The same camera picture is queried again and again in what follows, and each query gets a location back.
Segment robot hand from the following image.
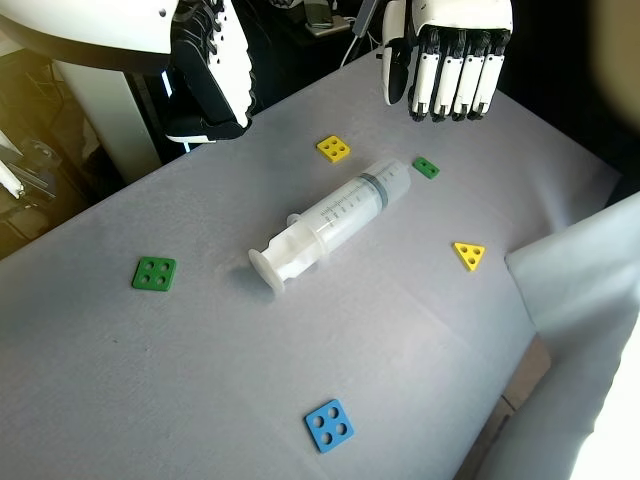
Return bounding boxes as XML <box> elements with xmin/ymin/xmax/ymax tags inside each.
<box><xmin>0</xmin><ymin>0</ymin><xmax>259</xmax><ymax>145</ymax></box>
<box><xmin>380</xmin><ymin>0</ymin><xmax>515</xmax><ymax>124</ymax></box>

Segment yellow square block four holes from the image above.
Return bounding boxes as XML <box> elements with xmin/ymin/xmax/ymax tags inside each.
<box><xmin>315</xmin><ymin>134</ymin><xmax>351</xmax><ymax>165</ymax></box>

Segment yellow triangle block three holes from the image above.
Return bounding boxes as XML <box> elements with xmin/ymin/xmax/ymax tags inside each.
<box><xmin>452</xmin><ymin>241</ymin><xmax>487</xmax><ymax>273</ymax></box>

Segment white tube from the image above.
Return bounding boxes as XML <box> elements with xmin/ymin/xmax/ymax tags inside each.
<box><xmin>0</xmin><ymin>130</ymin><xmax>26</xmax><ymax>200</ymax></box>

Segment white cable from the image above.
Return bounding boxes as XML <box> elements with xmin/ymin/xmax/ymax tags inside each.
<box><xmin>341</xmin><ymin>29</ymin><xmax>374</xmax><ymax>67</ymax></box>

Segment grey table cloth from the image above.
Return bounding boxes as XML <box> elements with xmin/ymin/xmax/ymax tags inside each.
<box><xmin>0</xmin><ymin>47</ymin><xmax>624</xmax><ymax>480</ymax></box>

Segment large clear plastic syringe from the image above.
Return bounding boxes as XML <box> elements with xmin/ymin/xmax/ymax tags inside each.
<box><xmin>248</xmin><ymin>158</ymin><xmax>413</xmax><ymax>296</ymax></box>

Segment small green block two holes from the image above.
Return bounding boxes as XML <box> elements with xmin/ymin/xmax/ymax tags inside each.
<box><xmin>412</xmin><ymin>156</ymin><xmax>442</xmax><ymax>180</ymax></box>

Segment pale grey fabric panel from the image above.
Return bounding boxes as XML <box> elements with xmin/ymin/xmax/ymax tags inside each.
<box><xmin>503</xmin><ymin>192</ymin><xmax>640</xmax><ymax>480</ymax></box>

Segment green square block four holes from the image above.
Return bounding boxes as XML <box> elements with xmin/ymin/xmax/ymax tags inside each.
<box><xmin>131</xmin><ymin>256</ymin><xmax>177</xmax><ymax>292</ymax></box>

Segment white column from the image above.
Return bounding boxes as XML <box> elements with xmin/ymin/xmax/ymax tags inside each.
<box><xmin>52</xmin><ymin>58</ymin><xmax>164</xmax><ymax>186</ymax></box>

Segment blue square block four holes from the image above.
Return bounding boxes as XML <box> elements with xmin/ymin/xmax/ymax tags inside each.
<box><xmin>303</xmin><ymin>398</ymin><xmax>357</xmax><ymax>455</ymax></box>

